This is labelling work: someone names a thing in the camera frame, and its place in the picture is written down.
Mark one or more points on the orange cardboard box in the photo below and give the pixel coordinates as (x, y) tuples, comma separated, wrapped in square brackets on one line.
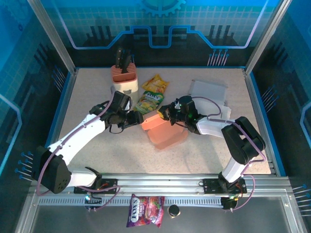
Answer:
[(167, 136)]

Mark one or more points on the white paper box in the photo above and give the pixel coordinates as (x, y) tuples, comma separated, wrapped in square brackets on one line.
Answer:
[(209, 88)]

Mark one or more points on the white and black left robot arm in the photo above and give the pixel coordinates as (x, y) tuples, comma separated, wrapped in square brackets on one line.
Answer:
[(80, 131)]

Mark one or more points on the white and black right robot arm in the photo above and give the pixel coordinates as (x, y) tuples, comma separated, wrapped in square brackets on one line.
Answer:
[(211, 126)]

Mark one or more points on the green Fox's candy bag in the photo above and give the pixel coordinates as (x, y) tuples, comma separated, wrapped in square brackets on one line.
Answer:
[(149, 102)]

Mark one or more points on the yellow snack bag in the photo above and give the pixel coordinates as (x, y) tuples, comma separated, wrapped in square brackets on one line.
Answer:
[(155, 83)]

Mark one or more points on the cream knife block pink top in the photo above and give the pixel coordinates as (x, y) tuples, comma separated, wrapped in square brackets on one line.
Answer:
[(126, 81)]

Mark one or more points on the black controller board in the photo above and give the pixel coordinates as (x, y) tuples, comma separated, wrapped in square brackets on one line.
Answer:
[(93, 202), (228, 204)]

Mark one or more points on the purple Fox's berries candy bag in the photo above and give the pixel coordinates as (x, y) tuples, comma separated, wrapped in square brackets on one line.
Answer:
[(145, 210)]

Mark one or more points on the black round cap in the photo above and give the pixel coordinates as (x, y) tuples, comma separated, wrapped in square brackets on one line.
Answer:
[(173, 210)]

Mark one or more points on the aluminium table side rail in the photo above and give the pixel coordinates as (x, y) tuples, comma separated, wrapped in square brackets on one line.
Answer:
[(68, 92), (253, 92)]

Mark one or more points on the aluminium mounting rail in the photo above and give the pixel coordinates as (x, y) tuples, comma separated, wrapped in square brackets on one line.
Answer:
[(158, 182)]

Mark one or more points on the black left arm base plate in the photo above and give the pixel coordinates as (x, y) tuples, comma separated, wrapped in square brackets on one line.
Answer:
[(110, 183)]

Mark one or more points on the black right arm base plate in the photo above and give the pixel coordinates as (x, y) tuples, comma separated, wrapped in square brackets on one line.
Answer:
[(211, 185)]

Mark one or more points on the aluminium frame post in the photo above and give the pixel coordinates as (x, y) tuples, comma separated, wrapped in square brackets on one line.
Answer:
[(53, 36), (267, 36)]

